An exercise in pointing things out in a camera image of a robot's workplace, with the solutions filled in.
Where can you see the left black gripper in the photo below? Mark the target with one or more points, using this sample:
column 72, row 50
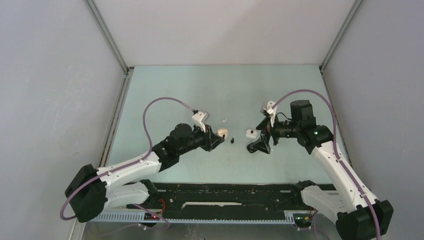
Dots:
column 210, row 140

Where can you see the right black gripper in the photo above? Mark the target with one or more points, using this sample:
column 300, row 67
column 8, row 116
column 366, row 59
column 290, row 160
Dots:
column 262, row 145

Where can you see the beige earbud charging case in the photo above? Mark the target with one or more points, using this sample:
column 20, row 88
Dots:
column 223, row 133

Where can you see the white earbud charging case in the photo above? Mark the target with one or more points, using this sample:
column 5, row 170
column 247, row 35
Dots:
column 251, row 133

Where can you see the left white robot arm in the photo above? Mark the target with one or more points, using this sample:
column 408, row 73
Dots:
column 93, row 190

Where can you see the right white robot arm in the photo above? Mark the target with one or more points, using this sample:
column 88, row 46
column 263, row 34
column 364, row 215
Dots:
column 357, row 213

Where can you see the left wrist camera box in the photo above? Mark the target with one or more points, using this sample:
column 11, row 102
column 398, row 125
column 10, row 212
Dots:
column 199, row 119

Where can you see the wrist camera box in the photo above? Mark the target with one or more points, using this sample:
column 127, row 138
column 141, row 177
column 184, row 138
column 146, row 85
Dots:
column 268, row 109
column 199, row 119

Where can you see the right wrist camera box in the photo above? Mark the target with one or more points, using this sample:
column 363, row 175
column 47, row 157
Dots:
column 268, row 109

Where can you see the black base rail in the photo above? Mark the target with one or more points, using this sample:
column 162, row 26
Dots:
column 208, row 201

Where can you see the grey slotted cable duct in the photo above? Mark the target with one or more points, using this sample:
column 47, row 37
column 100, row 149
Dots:
column 144, row 217

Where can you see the left aluminium frame post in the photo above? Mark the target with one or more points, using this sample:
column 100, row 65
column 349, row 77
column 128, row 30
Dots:
column 124, row 81

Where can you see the aluminium frame post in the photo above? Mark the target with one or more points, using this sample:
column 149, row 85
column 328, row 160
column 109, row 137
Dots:
column 354, row 10
column 124, row 81

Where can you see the right aluminium frame post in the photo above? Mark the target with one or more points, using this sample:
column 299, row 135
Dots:
column 354, row 10

